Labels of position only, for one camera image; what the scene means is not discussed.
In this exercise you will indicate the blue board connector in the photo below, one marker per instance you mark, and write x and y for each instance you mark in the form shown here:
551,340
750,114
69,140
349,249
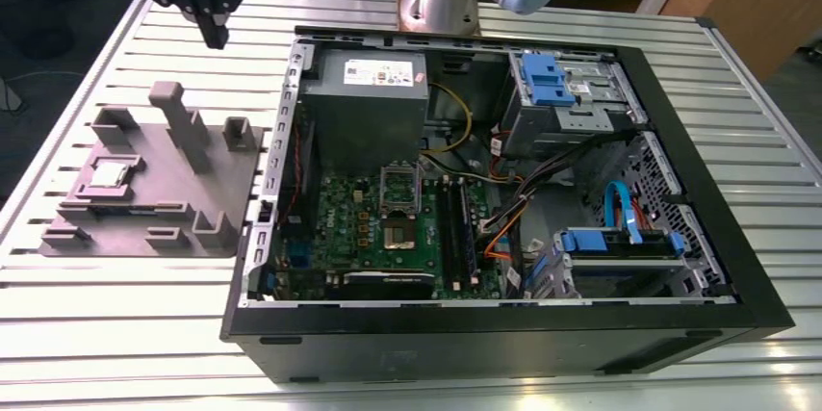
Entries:
299,257

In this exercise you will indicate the grey power supply unit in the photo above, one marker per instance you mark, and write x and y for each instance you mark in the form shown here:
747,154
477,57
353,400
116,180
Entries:
359,117

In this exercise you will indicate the black PC case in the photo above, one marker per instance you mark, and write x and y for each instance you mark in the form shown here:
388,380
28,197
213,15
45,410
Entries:
449,353

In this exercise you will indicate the small blue drive bracket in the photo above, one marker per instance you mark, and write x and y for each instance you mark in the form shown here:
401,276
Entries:
552,95

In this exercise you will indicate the silver CPU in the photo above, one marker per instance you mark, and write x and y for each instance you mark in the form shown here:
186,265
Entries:
108,174

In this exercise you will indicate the large blue drive bracket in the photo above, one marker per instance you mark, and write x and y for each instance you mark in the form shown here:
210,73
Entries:
541,69

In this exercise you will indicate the hard disk blue carrier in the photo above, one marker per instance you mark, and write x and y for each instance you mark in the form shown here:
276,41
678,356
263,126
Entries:
591,240

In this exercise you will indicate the silver hard disk bay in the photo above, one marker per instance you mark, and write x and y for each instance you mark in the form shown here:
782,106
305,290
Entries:
557,281

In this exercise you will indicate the RAM stick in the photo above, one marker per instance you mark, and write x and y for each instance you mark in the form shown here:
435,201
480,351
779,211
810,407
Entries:
128,212

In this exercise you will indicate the grey plastic parts rack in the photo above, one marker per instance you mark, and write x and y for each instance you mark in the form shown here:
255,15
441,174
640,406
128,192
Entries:
114,242

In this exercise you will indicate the blue VGA port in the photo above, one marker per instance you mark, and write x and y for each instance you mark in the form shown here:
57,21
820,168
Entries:
268,283

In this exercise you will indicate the CPU socket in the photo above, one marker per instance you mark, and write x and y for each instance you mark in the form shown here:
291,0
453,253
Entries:
400,237

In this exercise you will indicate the black graphics card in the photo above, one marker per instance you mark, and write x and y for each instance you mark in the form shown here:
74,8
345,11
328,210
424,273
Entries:
385,281

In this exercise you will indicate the black RAM slot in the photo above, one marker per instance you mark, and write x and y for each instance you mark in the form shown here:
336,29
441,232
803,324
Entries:
463,233
452,233
468,233
445,233

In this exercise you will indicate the black table corner cap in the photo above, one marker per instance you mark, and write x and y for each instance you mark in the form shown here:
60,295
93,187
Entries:
704,23

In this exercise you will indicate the green motherboard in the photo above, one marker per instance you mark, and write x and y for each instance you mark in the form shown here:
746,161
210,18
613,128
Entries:
343,199

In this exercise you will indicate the silver drive cage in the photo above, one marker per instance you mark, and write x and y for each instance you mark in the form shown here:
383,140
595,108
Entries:
577,122

